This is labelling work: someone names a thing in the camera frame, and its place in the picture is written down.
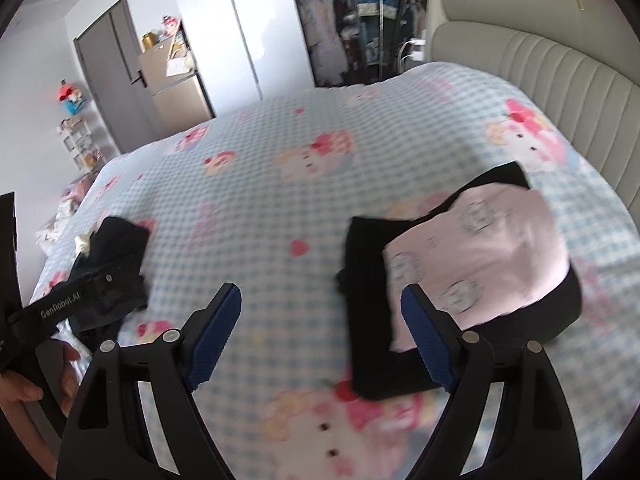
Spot white charger cable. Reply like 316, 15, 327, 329
397, 35, 428, 63

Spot silver patterned garment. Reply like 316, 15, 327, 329
35, 175, 101, 256

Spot white wardrobe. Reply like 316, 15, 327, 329
220, 0, 317, 103

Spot grey door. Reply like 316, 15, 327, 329
73, 0, 161, 153

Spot small toy shelf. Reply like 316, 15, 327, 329
59, 117, 106, 171

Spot red blue wall plush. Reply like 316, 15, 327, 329
56, 82, 90, 116

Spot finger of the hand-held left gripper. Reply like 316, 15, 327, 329
7, 266, 121, 343

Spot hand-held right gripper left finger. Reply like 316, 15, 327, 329
56, 282, 243, 480

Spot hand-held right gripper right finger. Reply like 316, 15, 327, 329
401, 282, 583, 480

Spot grey padded headboard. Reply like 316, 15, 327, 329
426, 0, 640, 206

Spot person's left hand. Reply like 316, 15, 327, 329
0, 346, 82, 465

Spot folded black garment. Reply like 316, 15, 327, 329
336, 161, 583, 401

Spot black garment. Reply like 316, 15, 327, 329
67, 216, 151, 341
336, 161, 583, 401

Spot blue checked cartoon blanket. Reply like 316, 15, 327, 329
30, 60, 640, 480

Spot pink printed pajama pants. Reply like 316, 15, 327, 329
382, 184, 572, 353

